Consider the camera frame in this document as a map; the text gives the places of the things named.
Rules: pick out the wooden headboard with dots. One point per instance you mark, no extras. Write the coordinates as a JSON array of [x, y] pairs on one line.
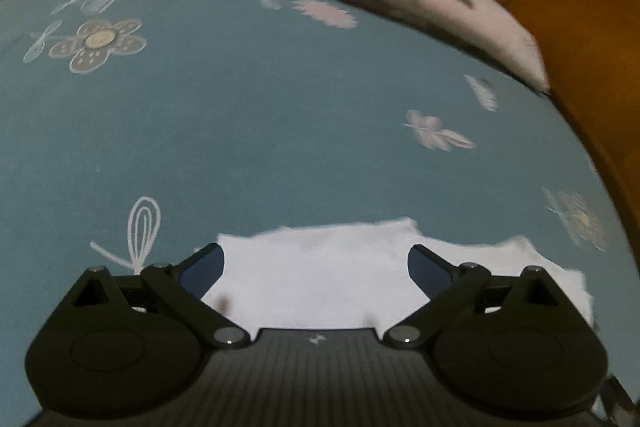
[[590, 57]]

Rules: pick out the white printed t-shirt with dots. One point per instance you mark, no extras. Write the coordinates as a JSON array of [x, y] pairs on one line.
[[325, 267]]

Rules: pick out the blue floral bed sheet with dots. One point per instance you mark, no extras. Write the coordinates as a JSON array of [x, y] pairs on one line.
[[250, 107]]

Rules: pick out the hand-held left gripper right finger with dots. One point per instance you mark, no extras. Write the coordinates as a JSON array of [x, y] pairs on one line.
[[427, 274]]

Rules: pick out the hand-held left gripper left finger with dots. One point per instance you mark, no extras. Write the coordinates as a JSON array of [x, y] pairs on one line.
[[202, 274]]

